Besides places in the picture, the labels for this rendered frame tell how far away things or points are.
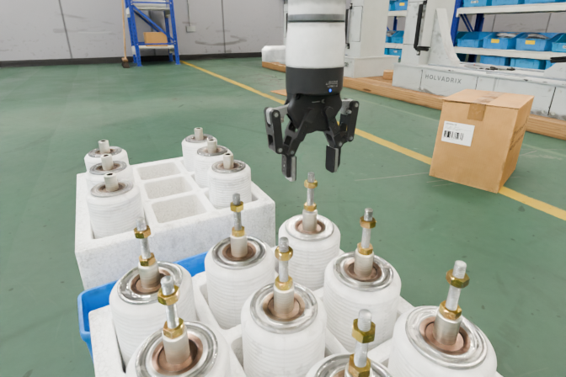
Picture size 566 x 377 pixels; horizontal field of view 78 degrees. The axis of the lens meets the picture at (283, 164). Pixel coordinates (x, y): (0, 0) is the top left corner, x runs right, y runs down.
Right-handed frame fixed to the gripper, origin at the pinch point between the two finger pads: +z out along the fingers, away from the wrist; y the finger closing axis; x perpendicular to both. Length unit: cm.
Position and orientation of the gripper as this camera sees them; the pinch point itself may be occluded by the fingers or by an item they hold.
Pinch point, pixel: (311, 167)
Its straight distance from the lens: 50.4
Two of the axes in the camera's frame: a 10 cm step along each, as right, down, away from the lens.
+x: -4.6, -3.3, 8.3
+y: 8.9, -1.7, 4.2
